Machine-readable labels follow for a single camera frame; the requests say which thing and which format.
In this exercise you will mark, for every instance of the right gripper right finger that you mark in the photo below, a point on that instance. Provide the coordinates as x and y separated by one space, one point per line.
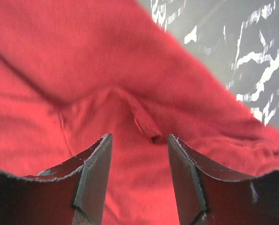
208 193

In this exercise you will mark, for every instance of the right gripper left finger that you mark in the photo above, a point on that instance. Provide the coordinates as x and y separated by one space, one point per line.
71 193

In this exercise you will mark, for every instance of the dark red t shirt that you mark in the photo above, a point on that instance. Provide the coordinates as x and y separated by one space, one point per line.
74 70

